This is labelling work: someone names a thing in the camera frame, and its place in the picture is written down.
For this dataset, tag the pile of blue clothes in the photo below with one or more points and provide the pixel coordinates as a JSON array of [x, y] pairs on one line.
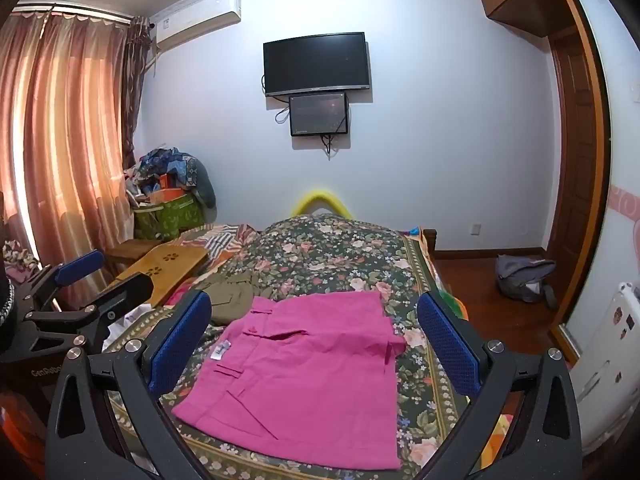
[[182, 170]]

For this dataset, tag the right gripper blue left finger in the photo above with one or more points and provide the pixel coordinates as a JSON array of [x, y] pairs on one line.
[[171, 343]]

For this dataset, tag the grey backpack on floor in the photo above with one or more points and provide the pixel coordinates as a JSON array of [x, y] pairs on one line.
[[526, 279]]

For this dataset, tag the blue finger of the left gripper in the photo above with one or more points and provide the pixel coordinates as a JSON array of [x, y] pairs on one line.
[[94, 321], [77, 267]]

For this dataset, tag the black wall television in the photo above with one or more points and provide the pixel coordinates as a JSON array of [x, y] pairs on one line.
[[316, 63]]

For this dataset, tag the brown wooden door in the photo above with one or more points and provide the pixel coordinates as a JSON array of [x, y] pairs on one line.
[[585, 156]]

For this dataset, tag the striped cloth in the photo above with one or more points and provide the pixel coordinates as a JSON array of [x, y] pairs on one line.
[[220, 241]]

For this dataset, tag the pink orange curtain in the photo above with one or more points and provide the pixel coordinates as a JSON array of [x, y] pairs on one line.
[[65, 100]]

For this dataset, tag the green storage box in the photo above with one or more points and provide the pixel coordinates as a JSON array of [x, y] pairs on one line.
[[168, 220]]

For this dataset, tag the yellow curved cushion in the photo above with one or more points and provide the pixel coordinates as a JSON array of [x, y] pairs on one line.
[[323, 198]]

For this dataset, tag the wooden lap tray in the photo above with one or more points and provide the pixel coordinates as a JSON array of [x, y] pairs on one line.
[[168, 266]]

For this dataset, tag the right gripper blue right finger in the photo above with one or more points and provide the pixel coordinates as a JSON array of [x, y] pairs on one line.
[[455, 342]]

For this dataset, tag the white air conditioner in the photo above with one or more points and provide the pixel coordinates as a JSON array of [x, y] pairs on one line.
[[196, 20]]

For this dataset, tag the pink pants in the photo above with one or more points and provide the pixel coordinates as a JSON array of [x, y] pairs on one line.
[[310, 378]]

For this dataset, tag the olive green folded pants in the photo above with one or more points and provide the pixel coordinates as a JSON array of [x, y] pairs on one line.
[[231, 296]]

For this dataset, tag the small black wall monitor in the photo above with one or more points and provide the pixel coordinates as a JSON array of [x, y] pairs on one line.
[[318, 114]]

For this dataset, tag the floral bedspread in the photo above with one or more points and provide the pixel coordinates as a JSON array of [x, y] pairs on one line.
[[307, 255]]

